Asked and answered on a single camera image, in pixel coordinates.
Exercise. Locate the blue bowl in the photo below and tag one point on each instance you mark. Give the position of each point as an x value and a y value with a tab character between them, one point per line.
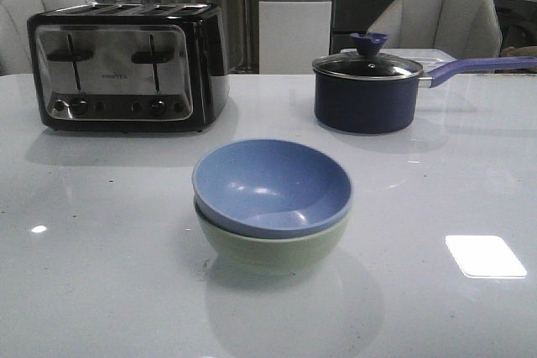
271	189

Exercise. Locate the green bowl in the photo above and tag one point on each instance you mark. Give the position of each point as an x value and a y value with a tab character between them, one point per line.
272	256

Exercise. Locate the dark blue saucepan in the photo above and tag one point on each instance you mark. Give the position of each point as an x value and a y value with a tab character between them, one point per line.
382	106

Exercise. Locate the glass pot lid blue knob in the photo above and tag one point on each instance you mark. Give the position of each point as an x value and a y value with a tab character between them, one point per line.
366	61

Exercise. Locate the black and chrome toaster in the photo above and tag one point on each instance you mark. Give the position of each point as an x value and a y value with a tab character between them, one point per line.
130	67

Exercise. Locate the white refrigerator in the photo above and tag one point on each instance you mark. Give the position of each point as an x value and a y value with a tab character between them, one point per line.
292	33

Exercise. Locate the grey chair right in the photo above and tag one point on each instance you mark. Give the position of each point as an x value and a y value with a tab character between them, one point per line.
461	28

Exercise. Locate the grey chair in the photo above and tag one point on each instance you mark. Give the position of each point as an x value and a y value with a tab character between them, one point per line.
461	28
15	54

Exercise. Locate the grey chair left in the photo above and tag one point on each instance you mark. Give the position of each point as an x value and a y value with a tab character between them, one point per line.
15	54

